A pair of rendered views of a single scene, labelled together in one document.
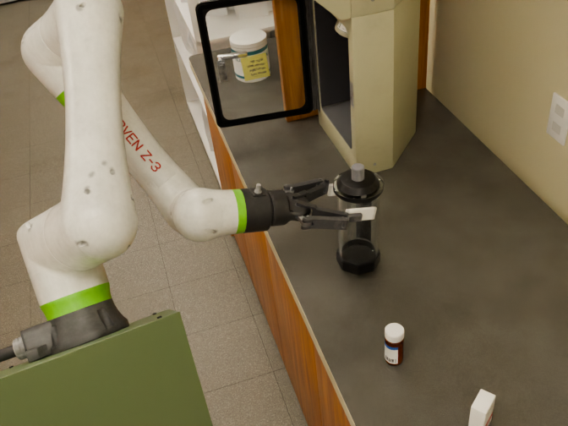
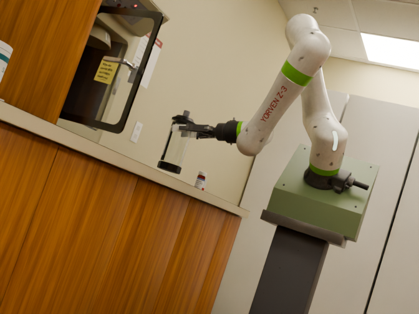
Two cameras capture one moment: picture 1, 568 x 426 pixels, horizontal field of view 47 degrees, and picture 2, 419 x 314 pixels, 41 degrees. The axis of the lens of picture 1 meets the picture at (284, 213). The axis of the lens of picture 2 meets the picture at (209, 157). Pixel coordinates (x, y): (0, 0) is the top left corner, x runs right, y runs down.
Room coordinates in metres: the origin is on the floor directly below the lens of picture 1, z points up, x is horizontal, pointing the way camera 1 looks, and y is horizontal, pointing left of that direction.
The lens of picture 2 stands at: (2.92, 1.40, 0.84)
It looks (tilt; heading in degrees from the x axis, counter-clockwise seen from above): 6 degrees up; 217
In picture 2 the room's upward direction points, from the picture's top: 19 degrees clockwise
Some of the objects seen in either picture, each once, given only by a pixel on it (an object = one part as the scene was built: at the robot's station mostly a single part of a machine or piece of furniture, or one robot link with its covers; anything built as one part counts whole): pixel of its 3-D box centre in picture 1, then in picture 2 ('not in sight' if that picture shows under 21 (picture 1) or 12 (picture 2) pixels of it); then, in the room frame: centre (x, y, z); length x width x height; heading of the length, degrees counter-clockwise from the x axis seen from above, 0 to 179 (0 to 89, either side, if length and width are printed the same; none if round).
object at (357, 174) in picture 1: (357, 178); (184, 118); (1.12, -0.17, 1.21); 0.09 x 0.09 x 0.07
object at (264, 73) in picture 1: (258, 61); (106, 66); (1.77, 0.02, 1.19); 0.30 x 0.01 x 0.40; 95
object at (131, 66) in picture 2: not in sight; (118, 62); (1.80, 0.10, 1.20); 0.10 x 0.05 x 0.03; 95
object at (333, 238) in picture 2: not in sight; (305, 229); (0.82, 0.39, 0.92); 0.32 x 0.32 x 0.04; 19
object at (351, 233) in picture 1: (357, 221); (176, 144); (1.12, -0.16, 1.09); 0.11 x 0.11 x 0.21
